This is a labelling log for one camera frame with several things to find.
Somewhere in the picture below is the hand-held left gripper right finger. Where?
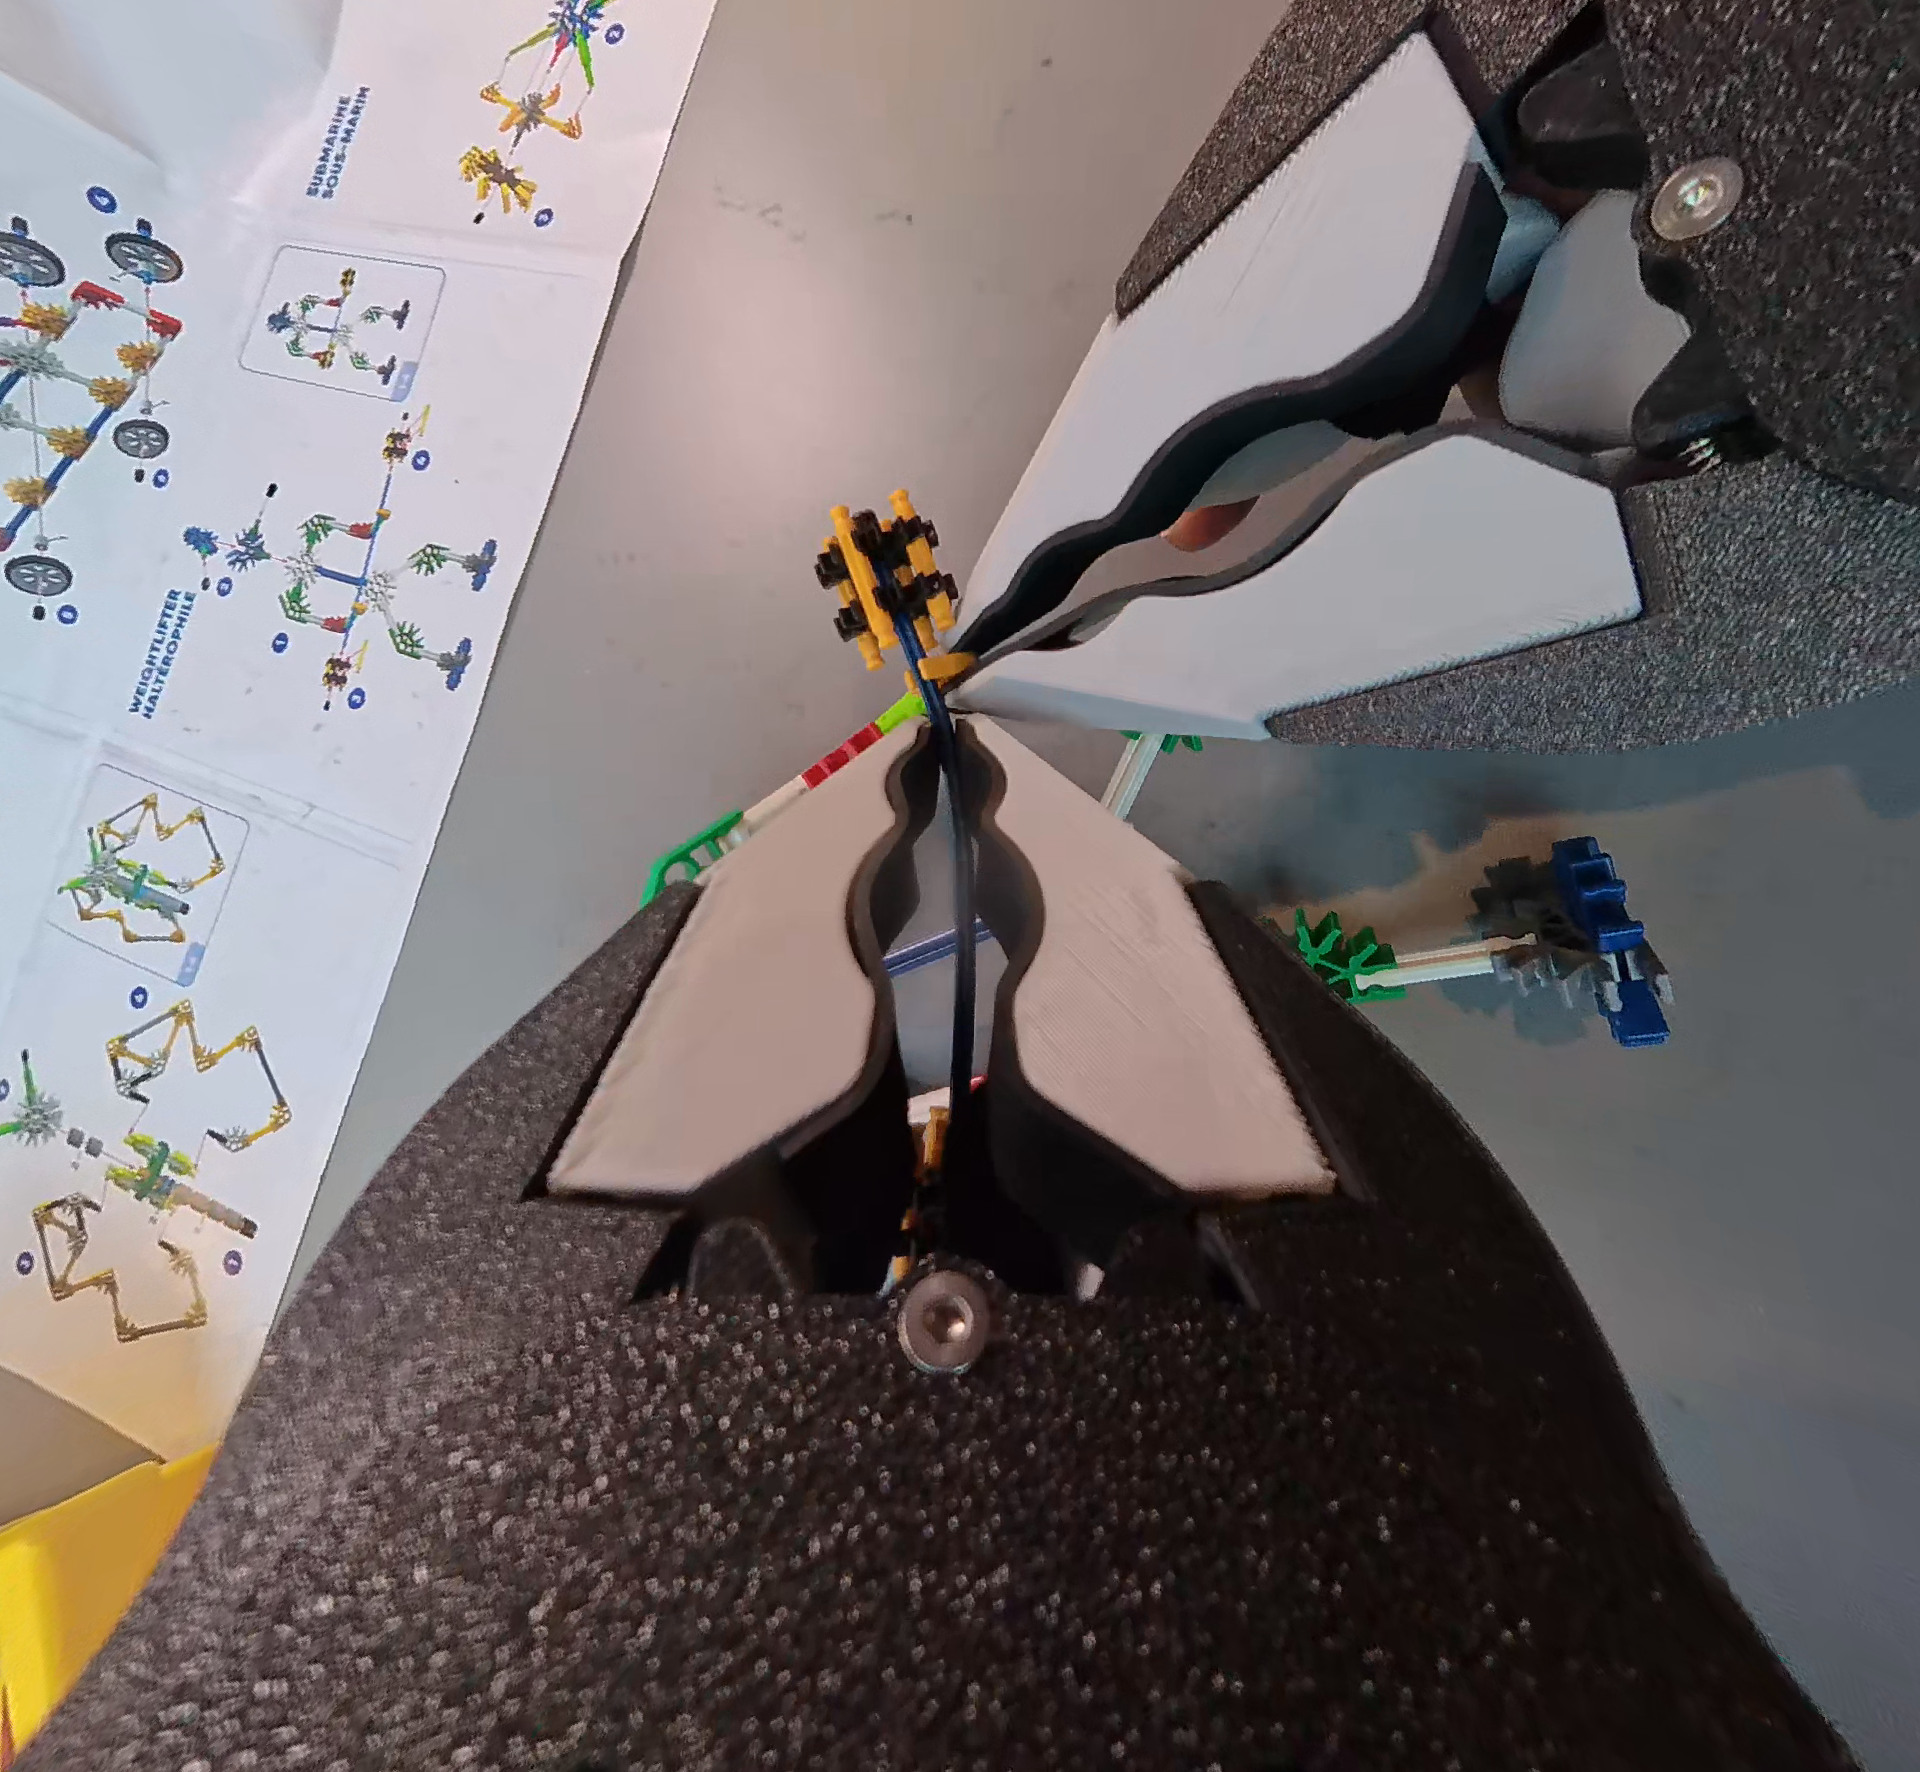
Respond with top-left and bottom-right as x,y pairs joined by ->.
957,717 -> 1341,1298

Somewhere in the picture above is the multicoloured construction toy model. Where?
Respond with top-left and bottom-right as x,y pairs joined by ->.
636,715 -> 1674,1099

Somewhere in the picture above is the white instruction sheet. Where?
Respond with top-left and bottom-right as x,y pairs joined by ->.
0,0 -> 770,1466

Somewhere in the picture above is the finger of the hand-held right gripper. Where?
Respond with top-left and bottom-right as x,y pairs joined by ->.
945,28 -> 1511,660
957,430 -> 1652,746

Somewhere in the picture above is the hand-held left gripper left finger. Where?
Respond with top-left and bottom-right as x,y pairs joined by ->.
542,725 -> 939,1298

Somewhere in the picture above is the yellow plastic bin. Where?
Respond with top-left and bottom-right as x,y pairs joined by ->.
0,1442 -> 225,1772

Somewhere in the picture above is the black orange toy wheel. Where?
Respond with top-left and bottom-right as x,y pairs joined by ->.
813,491 -> 961,672
893,1096 -> 961,1301

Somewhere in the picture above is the thin blue toy rod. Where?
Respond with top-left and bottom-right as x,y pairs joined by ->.
893,609 -> 983,1091

